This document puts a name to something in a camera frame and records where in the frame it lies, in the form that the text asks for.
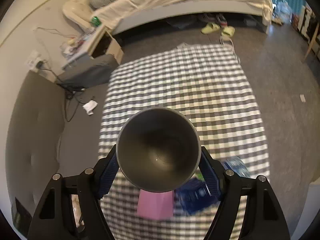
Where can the right green slipper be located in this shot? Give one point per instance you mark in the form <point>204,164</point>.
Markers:
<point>228,31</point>

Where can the white paper scrap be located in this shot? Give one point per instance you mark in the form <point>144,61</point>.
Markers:
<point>302,98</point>

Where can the wooden chair with clothes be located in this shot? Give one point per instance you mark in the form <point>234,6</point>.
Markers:
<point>312,42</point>

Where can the green slipper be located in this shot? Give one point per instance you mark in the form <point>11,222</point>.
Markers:
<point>228,31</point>
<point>210,28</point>

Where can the pink faceted cup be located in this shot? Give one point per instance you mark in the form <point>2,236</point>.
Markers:
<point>155,206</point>

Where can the white wall socket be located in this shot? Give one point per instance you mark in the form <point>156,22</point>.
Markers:
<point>32,61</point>

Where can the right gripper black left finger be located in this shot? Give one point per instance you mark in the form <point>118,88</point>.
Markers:
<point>54,216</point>

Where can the grey white checked tablecloth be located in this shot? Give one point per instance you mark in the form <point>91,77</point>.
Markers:
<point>206,90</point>

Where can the white bedside table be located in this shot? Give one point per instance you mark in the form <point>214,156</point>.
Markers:
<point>97,44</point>

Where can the blue labelled plastic bottle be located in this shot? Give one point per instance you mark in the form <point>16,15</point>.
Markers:
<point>194,196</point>

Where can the crumpled white tissue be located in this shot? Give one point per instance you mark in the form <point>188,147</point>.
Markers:
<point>90,106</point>

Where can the left green slipper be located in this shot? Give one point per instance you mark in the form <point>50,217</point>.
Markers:
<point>210,28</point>

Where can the bed with cream sheet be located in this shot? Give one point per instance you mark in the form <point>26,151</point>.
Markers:
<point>123,15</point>

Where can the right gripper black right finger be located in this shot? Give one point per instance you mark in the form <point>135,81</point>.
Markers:
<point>263,218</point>

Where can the large clear water jug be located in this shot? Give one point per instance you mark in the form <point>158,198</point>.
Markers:
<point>283,10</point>

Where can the green drink can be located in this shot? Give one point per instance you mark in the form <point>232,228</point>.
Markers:
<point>95,22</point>

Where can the grey plastic cup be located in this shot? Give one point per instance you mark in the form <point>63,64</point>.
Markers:
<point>158,149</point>

